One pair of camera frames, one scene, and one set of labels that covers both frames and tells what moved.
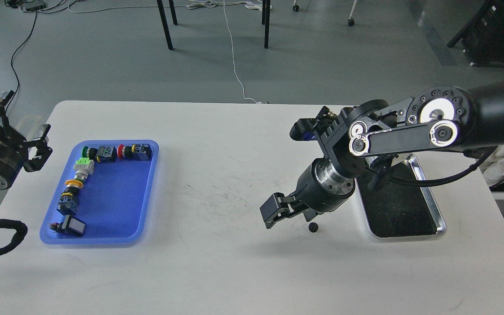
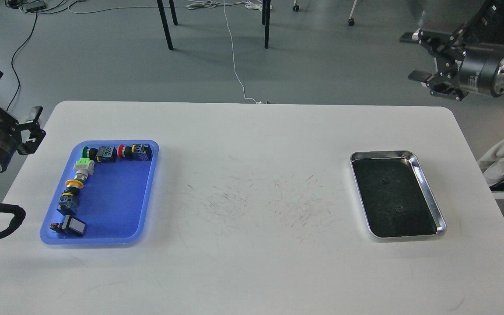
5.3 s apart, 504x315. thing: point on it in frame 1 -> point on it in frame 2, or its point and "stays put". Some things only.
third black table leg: (265, 20) stays put
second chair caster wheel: (351, 22) stays put
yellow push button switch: (68, 203) stays put
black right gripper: (320, 189) -> (478, 70)
